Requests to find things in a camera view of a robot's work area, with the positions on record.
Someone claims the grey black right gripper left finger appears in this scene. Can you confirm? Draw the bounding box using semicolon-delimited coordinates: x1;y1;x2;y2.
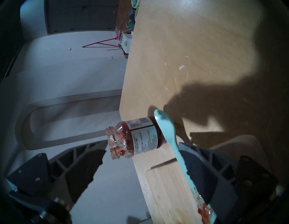
6;140;108;205

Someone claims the grey black right gripper right finger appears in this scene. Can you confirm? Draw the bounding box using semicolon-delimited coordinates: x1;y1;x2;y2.
178;142;278;224

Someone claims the mint green plastic knife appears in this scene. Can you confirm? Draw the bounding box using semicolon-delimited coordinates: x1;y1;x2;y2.
154;109;217;224

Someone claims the glass jam jar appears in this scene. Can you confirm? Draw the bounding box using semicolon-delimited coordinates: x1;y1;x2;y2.
106;117;167;160

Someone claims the wooden cutting board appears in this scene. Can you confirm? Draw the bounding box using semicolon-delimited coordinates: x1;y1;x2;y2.
146;158;211;224

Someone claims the white open box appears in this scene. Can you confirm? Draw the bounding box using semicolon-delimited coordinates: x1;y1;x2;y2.
121;32;133;55

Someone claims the dark door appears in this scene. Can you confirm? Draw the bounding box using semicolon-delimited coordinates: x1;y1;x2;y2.
44;0;119;35

